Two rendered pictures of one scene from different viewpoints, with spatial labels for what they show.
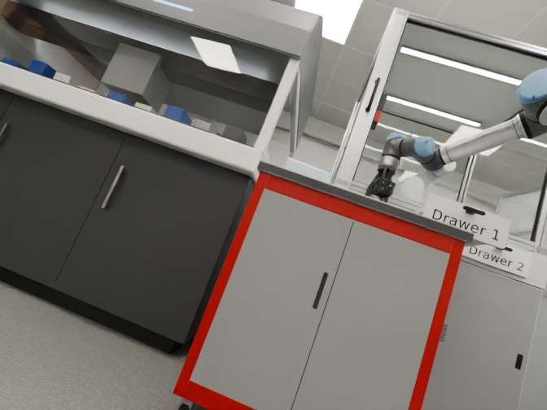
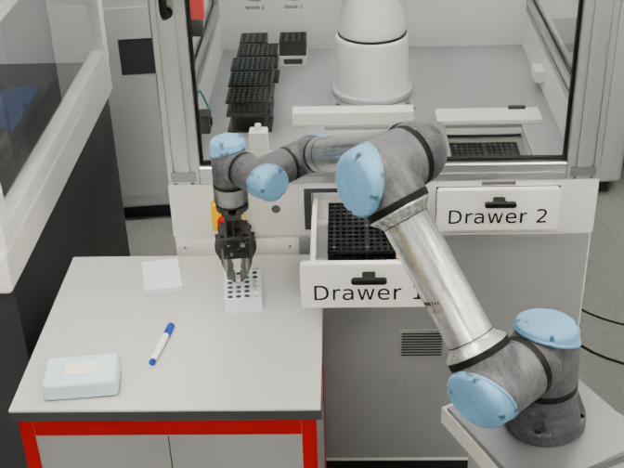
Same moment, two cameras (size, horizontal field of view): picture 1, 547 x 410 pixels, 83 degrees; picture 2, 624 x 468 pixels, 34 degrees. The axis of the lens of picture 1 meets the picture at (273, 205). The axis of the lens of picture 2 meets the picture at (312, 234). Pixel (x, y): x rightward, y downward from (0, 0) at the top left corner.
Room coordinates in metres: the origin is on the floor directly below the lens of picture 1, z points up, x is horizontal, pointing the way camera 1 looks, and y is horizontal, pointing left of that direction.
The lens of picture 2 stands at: (-0.76, -0.41, 2.08)
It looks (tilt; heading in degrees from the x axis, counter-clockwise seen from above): 30 degrees down; 356
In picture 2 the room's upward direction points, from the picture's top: 2 degrees counter-clockwise
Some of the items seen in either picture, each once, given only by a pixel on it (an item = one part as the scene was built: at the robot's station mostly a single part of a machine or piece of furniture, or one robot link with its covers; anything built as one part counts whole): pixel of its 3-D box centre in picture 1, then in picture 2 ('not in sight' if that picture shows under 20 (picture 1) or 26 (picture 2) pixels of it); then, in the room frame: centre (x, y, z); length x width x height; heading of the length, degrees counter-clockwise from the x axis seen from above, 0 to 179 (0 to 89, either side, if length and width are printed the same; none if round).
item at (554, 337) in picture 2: not in sight; (544, 350); (0.69, -0.93, 0.95); 0.13 x 0.12 x 0.14; 126
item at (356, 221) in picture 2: not in sight; (366, 237); (1.26, -0.69, 0.87); 0.22 x 0.18 x 0.06; 174
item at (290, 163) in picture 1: (305, 175); (82, 376); (0.93, -0.06, 0.78); 0.15 x 0.10 x 0.04; 90
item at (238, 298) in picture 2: not in sight; (242, 290); (1.21, -0.40, 0.78); 0.12 x 0.08 x 0.04; 179
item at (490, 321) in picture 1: (376, 317); (377, 268); (1.85, -0.80, 0.40); 1.03 x 0.95 x 0.80; 84
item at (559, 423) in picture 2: not in sight; (544, 398); (0.69, -0.94, 0.83); 0.15 x 0.15 x 0.10
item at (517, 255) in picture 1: (496, 255); (497, 208); (1.34, -1.01, 0.87); 0.29 x 0.02 x 0.11; 84
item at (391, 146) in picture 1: (394, 147); (229, 162); (1.20, -0.39, 1.11); 0.09 x 0.08 x 0.11; 36
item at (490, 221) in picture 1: (465, 220); (368, 283); (1.06, -0.66, 0.87); 0.29 x 0.02 x 0.11; 84
